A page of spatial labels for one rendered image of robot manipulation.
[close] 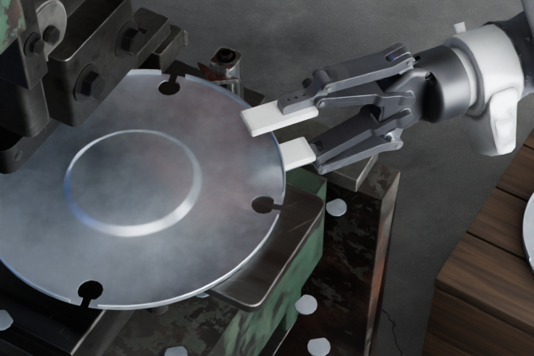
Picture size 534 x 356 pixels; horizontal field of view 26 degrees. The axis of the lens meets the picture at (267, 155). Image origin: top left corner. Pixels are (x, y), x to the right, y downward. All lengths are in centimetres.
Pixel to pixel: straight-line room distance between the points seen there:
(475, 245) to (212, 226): 62
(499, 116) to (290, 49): 120
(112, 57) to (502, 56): 40
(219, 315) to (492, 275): 52
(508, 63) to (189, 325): 41
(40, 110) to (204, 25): 143
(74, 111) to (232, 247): 19
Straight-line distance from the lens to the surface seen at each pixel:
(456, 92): 117
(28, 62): 89
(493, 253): 161
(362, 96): 113
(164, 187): 109
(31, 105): 98
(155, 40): 129
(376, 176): 132
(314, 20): 241
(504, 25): 121
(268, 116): 110
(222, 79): 118
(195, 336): 116
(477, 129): 122
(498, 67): 118
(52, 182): 111
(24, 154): 102
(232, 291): 102
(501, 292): 157
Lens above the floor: 163
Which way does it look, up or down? 49 degrees down
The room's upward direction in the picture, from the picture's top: straight up
